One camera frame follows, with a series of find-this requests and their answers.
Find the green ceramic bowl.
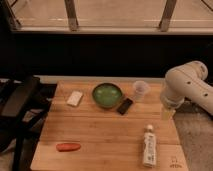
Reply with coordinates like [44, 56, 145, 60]
[92, 83, 123, 109]

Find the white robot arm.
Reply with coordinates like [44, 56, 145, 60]
[160, 61, 213, 120]

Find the white squeeze bottle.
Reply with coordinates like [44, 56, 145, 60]
[143, 125, 156, 167]

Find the clear plastic cup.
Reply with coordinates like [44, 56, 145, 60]
[133, 80, 150, 102]

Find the black rectangular block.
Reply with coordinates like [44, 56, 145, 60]
[117, 98, 133, 115]

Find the wooden cutting board table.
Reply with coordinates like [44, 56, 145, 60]
[31, 81, 188, 171]

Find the white sponge block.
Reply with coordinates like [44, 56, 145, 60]
[67, 91, 83, 107]

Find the orange carrot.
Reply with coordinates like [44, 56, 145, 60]
[56, 143, 81, 152]

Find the black office chair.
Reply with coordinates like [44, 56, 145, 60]
[0, 76, 56, 171]

